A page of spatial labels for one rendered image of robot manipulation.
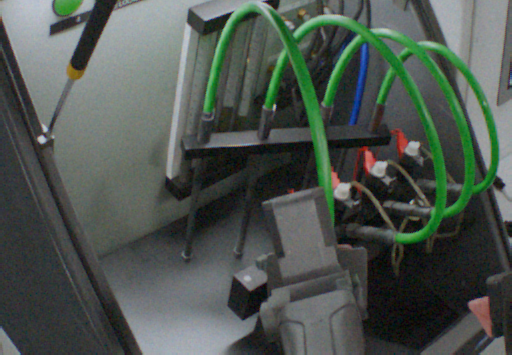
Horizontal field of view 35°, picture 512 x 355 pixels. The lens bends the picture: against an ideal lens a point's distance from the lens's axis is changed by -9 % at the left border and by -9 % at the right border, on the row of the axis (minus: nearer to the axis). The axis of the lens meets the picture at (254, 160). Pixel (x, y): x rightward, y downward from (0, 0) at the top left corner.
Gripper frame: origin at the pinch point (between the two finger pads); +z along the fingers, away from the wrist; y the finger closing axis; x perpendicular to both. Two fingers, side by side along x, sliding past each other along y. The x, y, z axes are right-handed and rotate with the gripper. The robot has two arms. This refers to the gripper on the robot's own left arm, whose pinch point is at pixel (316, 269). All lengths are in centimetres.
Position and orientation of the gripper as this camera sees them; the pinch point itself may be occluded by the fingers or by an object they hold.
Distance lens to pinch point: 97.1
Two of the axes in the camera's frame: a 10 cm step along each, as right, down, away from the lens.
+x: 0.5, 10.0, 0.2
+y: -10.0, 0.5, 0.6
